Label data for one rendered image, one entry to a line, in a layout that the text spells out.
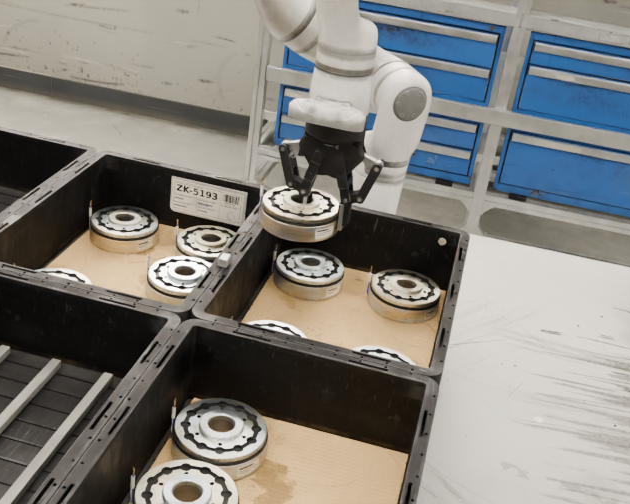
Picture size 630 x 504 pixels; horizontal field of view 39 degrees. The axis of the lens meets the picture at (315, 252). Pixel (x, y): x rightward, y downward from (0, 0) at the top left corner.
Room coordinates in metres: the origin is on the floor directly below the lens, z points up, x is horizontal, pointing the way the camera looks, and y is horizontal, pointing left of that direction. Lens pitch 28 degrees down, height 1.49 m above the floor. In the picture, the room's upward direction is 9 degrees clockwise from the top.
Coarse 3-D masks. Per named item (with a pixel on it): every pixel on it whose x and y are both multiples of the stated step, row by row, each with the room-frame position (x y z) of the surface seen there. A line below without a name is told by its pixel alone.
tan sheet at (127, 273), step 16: (160, 224) 1.26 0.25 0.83; (80, 240) 1.17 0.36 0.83; (160, 240) 1.21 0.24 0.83; (64, 256) 1.12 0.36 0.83; (80, 256) 1.12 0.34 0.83; (96, 256) 1.13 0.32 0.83; (112, 256) 1.14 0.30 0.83; (128, 256) 1.15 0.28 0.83; (144, 256) 1.15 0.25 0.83; (160, 256) 1.16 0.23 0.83; (80, 272) 1.08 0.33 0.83; (96, 272) 1.09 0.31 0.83; (112, 272) 1.09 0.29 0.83; (128, 272) 1.10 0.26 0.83; (144, 272) 1.11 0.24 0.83; (112, 288) 1.05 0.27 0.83; (128, 288) 1.06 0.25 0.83; (144, 288) 1.06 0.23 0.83
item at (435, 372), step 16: (352, 208) 1.22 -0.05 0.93; (256, 224) 1.12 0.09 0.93; (416, 224) 1.20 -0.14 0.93; (432, 224) 1.20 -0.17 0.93; (464, 240) 1.16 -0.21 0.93; (240, 256) 1.02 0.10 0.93; (464, 256) 1.11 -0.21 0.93; (224, 272) 0.97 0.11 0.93; (208, 288) 0.92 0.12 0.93; (448, 288) 1.01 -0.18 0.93; (208, 304) 0.89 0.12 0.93; (448, 304) 0.97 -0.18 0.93; (208, 320) 0.85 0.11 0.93; (224, 320) 0.86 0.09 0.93; (448, 320) 0.93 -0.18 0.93; (272, 336) 0.84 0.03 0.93; (288, 336) 0.84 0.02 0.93; (448, 336) 0.90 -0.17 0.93; (336, 352) 0.83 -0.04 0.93; (352, 352) 0.83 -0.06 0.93; (400, 368) 0.81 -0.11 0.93; (416, 368) 0.82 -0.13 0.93; (432, 368) 0.82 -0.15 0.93
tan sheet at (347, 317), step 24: (264, 288) 1.11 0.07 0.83; (360, 288) 1.15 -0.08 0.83; (264, 312) 1.05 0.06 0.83; (288, 312) 1.06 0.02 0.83; (312, 312) 1.07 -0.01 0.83; (336, 312) 1.07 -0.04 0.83; (360, 312) 1.08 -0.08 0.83; (312, 336) 1.00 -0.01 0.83; (336, 336) 1.01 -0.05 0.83; (360, 336) 1.02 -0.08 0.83; (384, 336) 1.03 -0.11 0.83; (408, 336) 1.04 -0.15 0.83; (432, 336) 1.05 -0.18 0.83
